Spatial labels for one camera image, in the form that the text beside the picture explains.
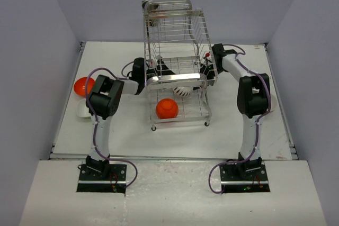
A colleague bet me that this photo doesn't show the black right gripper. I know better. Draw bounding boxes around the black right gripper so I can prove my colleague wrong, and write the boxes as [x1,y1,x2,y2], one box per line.
[194,64,226,91]

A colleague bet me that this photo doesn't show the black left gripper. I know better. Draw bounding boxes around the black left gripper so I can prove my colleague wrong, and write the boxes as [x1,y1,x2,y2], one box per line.
[141,62,180,90]

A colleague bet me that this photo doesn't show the black and white striped bowl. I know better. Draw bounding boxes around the black and white striped bowl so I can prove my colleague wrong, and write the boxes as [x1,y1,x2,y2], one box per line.
[173,86,193,98]

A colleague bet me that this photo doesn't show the orange bowl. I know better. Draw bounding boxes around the orange bowl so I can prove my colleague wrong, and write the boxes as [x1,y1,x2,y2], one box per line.
[156,98,179,119]
[73,77,95,97]

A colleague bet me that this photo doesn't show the cream flower pattern bowl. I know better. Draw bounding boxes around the cream flower pattern bowl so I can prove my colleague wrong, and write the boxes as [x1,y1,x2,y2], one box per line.
[270,94,278,112]

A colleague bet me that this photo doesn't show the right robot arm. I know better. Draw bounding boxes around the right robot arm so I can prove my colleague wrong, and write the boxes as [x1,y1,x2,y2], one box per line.
[209,43,271,180]

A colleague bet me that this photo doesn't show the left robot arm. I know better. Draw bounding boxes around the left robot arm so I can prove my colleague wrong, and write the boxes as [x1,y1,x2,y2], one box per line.
[86,56,173,180]

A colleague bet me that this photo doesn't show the stainless steel dish rack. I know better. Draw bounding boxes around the stainless steel dish rack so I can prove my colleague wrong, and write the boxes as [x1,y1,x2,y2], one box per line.
[143,0,215,131]

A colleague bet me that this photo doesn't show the metal cutlery holder cup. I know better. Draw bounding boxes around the metal cutlery holder cup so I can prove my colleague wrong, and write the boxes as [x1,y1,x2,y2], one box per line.
[142,0,159,27]

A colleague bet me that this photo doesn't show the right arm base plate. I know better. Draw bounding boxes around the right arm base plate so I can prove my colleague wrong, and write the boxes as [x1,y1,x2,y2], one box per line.
[219,163,270,194]

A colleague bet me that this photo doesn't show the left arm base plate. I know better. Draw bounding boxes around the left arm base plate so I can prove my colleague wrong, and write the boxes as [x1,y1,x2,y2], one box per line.
[76,164,127,194]

